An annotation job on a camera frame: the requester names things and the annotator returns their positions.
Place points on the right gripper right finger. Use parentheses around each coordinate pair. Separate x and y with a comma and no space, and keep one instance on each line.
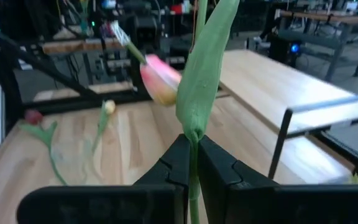
(259,205)

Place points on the dark red artificial tulip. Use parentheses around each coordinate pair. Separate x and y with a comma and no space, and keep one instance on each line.
(33,117)

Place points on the cream bud artificial tulip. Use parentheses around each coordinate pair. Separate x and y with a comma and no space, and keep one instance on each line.
(109,106)

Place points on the wooden workbench with black legs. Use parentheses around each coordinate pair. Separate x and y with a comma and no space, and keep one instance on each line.
(337,18)

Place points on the black table edge rail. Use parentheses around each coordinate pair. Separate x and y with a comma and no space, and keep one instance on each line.
(73,102)

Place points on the pink artificial tulip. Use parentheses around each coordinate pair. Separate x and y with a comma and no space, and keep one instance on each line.
(200,77)

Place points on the black computer with blue light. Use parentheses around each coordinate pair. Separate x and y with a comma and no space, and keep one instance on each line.
(286,49)

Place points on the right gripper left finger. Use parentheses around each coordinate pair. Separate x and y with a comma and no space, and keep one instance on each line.
(104,205)

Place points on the black diagonal frame brace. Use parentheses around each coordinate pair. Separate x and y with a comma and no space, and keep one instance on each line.
(42,63)

